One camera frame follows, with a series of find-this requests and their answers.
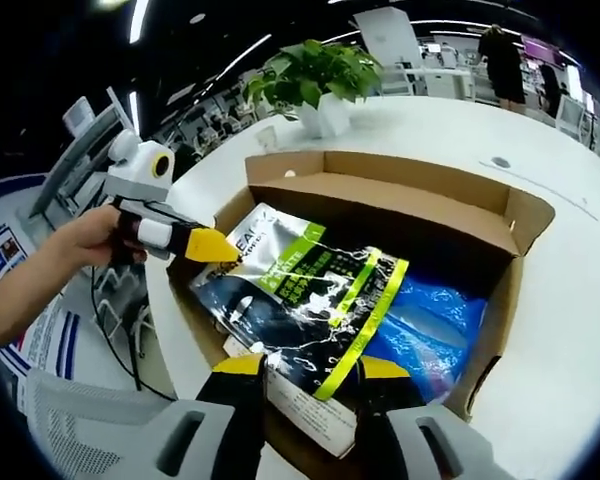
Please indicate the person's left hand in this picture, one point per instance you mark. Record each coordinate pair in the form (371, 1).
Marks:
(90, 240)

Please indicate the ceiling light strips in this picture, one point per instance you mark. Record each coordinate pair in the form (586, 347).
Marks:
(139, 15)

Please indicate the white plastic container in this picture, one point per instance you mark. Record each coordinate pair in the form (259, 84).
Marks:
(79, 115)

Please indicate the brown cardboard shoe box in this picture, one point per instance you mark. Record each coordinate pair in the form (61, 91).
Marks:
(405, 185)

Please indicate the white mesh office chair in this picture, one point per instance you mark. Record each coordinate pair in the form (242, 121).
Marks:
(80, 430)

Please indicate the green potted plant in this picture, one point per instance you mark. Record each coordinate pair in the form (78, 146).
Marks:
(320, 70)

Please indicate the grey storage shelf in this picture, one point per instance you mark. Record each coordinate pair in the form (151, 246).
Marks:
(80, 150)

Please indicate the round black table grommet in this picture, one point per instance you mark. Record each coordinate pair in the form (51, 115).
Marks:
(501, 162)

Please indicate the blue patterned soft pack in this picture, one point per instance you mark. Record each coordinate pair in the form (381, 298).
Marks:
(430, 325)

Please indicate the purple display screen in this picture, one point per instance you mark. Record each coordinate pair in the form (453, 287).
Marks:
(544, 52)

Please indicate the black silver foil bag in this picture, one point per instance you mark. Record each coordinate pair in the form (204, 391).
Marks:
(290, 300)

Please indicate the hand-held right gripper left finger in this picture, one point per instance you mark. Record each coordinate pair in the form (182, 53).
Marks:
(230, 430)

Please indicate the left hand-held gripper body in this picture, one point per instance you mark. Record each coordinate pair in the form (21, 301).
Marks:
(135, 165)

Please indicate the small white cup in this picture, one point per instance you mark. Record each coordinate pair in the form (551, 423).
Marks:
(267, 137)

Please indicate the blue white wall poster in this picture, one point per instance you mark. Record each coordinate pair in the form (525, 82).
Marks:
(55, 340)

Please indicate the group of white office chairs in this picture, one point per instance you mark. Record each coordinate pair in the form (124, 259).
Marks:
(575, 115)

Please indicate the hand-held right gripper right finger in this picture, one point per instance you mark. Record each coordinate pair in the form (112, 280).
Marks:
(385, 440)

